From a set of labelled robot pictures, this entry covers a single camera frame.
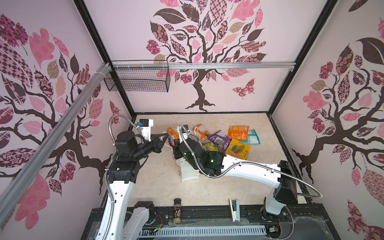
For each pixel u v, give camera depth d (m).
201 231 0.70
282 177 0.42
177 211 0.72
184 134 0.57
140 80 1.22
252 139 1.00
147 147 0.58
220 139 0.98
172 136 0.71
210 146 0.98
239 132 1.03
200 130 1.04
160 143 0.57
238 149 0.92
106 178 0.45
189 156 0.48
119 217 0.40
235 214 0.72
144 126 0.56
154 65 0.90
